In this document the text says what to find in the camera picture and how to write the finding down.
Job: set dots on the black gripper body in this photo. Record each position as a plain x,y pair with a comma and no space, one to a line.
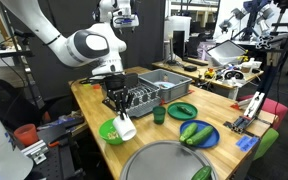
116,86

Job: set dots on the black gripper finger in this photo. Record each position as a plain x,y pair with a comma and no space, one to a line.
119,100
129,100

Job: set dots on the white mug cup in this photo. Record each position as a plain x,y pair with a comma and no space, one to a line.
124,127

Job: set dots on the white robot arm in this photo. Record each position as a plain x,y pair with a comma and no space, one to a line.
97,43

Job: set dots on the green plastic bowl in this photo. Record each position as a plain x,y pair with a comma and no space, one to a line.
106,128

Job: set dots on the dark green cup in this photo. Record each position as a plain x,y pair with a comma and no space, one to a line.
159,114

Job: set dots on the orange plastic cup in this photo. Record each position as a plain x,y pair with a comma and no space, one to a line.
26,134

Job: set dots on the dish drying rack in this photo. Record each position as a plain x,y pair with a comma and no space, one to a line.
146,96

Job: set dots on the grey plastic bin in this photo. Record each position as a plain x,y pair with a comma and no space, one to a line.
172,85

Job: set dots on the dark green plate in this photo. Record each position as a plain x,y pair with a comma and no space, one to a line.
176,114

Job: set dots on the small pickle on green plate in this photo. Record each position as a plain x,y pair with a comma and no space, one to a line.
184,110

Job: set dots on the green cucumber on plate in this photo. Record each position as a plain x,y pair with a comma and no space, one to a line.
188,132
200,136

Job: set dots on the grey round tray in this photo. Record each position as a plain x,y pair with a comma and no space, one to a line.
165,160

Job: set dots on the black computer monitor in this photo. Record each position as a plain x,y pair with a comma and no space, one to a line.
179,43

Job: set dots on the blue plate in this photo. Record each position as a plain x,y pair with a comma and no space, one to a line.
209,142

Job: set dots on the green cucumber on tray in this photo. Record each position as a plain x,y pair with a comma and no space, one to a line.
203,174

